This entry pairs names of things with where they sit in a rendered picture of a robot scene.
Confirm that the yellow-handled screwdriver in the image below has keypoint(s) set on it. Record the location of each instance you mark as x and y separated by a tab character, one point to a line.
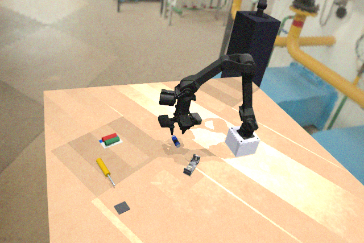
104	169

